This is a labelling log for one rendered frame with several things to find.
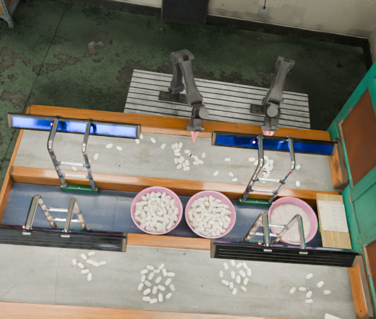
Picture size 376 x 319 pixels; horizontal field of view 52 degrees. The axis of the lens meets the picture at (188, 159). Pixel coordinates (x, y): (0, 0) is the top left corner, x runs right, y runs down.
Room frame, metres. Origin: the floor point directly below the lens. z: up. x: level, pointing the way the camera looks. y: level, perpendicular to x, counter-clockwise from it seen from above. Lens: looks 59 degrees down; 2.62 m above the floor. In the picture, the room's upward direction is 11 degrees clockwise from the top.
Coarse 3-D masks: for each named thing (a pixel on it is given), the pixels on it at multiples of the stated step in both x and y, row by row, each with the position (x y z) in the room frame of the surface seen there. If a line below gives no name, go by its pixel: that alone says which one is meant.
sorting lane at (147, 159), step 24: (24, 144) 1.04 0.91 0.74; (72, 144) 1.10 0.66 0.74; (96, 144) 1.13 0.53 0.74; (120, 144) 1.16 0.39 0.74; (144, 144) 1.19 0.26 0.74; (168, 144) 1.22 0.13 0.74; (192, 144) 1.25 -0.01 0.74; (48, 168) 0.92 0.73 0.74; (96, 168) 0.98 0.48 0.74; (120, 168) 1.00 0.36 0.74; (144, 168) 1.03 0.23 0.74; (168, 168) 1.06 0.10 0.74; (192, 168) 1.09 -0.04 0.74; (216, 168) 1.12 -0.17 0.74; (240, 168) 1.15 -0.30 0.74; (264, 168) 1.18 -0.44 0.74; (288, 168) 1.21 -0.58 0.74; (312, 168) 1.24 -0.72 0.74
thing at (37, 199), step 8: (32, 200) 0.58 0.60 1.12; (40, 200) 0.60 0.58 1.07; (72, 200) 0.61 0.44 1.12; (32, 208) 0.54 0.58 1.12; (48, 208) 0.61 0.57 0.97; (56, 208) 0.62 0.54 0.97; (64, 208) 0.63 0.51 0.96; (72, 208) 0.58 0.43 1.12; (32, 216) 0.51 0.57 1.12; (48, 216) 0.60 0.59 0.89; (80, 216) 0.62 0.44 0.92; (24, 232) 0.45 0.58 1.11; (64, 232) 0.47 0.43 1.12
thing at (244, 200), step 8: (288, 136) 1.16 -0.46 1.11; (256, 168) 0.97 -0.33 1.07; (256, 176) 0.96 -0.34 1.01; (288, 176) 0.98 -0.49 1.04; (248, 184) 0.97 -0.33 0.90; (280, 184) 0.98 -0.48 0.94; (248, 192) 0.96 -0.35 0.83; (272, 192) 0.98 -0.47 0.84; (240, 200) 0.96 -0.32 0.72; (248, 200) 0.97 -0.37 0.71; (256, 200) 0.98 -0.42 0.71; (264, 200) 0.99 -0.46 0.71; (272, 200) 0.98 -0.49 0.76
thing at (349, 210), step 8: (328, 128) 1.56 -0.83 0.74; (336, 128) 1.49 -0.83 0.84; (336, 136) 1.44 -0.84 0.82; (344, 192) 1.09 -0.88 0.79; (344, 200) 1.05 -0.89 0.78; (344, 208) 1.01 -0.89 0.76; (352, 208) 0.98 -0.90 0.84; (352, 216) 0.94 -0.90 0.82; (352, 224) 0.90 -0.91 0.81; (352, 232) 0.86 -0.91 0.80; (352, 240) 0.83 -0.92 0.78; (352, 248) 0.79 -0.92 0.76
